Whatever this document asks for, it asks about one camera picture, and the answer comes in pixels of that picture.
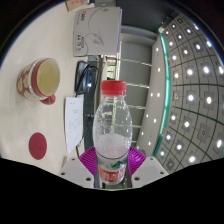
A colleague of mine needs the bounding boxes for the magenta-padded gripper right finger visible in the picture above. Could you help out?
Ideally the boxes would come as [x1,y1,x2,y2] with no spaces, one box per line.
[124,146,169,190]

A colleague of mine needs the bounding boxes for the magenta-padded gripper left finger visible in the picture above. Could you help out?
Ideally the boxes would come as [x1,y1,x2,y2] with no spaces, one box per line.
[59,146,98,190]

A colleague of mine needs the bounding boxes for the clear red-capped water bottle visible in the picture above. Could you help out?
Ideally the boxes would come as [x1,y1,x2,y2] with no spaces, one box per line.
[92,79,134,186]

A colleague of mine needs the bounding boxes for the flat round red coaster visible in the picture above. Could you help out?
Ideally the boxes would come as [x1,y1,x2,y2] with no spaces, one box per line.
[28,132,48,161]

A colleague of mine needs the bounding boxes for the white printed paper sheet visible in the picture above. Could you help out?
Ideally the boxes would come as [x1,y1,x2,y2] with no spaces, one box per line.
[64,96,85,154]

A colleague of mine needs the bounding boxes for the round ceiling lights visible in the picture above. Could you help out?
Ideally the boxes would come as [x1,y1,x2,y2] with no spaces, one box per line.
[143,16,224,168]

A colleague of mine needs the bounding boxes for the black desk phone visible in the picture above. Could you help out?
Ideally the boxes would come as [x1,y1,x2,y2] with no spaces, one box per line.
[74,59,101,98]

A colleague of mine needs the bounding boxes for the red and cream mug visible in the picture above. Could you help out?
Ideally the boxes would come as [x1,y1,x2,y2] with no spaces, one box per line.
[16,57,62,106]

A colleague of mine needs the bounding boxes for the white copy paper box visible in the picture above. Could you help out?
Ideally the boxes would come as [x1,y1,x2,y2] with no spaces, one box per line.
[72,6,123,58]

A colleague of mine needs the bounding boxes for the brown cardboard sheet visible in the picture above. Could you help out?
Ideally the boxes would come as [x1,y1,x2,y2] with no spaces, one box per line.
[64,0,89,13]

